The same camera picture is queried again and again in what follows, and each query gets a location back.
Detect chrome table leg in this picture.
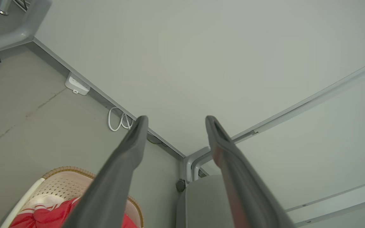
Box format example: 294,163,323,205
0,0,12,16

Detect grey fabric sofa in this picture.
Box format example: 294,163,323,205
176,175,237,228

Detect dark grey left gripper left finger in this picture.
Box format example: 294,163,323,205
62,115,149,228

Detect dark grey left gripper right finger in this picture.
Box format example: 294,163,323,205
205,115,297,228

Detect grey partition leg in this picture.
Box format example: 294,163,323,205
192,153,214,181
183,146,212,183

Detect cream perforated laundry basket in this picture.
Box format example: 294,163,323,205
0,166,144,228

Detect white power strip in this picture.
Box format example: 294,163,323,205
64,72,91,96

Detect red and white garment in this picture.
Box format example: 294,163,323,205
9,194,138,228

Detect white coiled cable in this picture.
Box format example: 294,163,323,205
107,106,136,132

